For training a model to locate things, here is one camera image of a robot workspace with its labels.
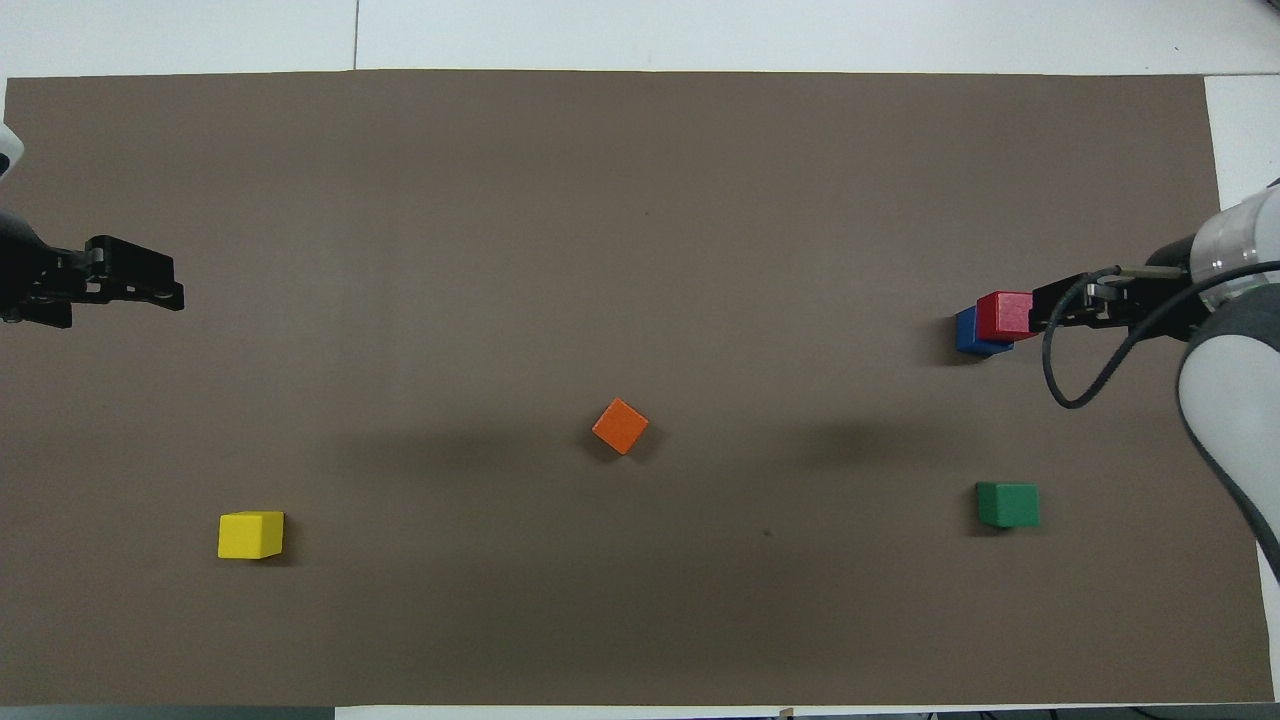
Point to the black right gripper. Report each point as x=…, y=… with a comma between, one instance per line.
x=1160, y=300

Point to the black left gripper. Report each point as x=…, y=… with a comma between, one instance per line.
x=40, y=285

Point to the red wooden block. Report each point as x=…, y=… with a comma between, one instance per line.
x=1003, y=315

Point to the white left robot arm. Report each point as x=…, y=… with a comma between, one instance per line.
x=6, y=150

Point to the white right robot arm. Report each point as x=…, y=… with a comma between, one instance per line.
x=1235, y=400

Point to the blue wooden block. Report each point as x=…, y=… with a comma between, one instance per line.
x=968, y=335

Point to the green wooden block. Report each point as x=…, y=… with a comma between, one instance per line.
x=1008, y=505

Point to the yellow wooden block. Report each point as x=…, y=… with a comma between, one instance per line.
x=250, y=535

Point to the orange wooden block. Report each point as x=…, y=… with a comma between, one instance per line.
x=620, y=427

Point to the brown table mat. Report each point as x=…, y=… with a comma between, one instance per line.
x=640, y=250

